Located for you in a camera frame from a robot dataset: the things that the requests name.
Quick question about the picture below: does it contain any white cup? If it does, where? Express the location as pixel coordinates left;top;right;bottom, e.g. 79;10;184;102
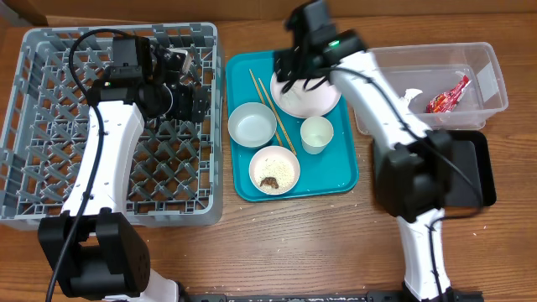
300;116;334;154

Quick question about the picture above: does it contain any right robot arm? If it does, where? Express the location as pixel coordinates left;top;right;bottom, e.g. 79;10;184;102
274;1;452;301

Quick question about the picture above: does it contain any teal serving tray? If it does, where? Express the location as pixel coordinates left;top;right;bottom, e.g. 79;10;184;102
226;51;358;202

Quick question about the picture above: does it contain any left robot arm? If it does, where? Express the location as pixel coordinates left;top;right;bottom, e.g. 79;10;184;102
38;30;208;301

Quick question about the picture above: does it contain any grey dishwasher rack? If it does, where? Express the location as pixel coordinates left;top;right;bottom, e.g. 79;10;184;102
1;22;224;230

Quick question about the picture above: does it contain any pile of white rice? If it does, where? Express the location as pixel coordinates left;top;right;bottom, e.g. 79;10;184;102
253;157;295;195

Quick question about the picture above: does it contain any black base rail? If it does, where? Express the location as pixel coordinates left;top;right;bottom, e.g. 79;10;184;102
189;290;415;302

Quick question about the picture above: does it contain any black tray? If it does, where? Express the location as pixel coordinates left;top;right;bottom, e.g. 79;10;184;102
372;129;498;210

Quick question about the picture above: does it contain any brown food scrap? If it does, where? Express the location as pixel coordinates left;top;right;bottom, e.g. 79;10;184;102
259;177;279;189

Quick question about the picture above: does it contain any grey bowl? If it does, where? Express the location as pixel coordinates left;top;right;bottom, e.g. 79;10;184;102
228;102;277;148

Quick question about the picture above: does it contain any small pink bowl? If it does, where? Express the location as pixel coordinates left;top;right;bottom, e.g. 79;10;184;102
248;146;300;195

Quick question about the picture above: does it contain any clear plastic bin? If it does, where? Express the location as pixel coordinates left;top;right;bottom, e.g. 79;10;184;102
372;42;508;130

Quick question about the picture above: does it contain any large pink plate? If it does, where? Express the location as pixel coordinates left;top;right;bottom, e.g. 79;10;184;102
270;73;341;119

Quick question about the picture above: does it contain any right wooden chopstick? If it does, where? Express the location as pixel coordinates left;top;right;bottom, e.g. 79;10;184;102
258;77;297;155

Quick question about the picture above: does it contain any red snack wrapper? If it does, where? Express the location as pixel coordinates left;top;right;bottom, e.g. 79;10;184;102
425;75;472;113

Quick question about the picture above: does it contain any white napkin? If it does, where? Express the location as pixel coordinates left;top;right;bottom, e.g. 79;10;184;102
400;88;424;113

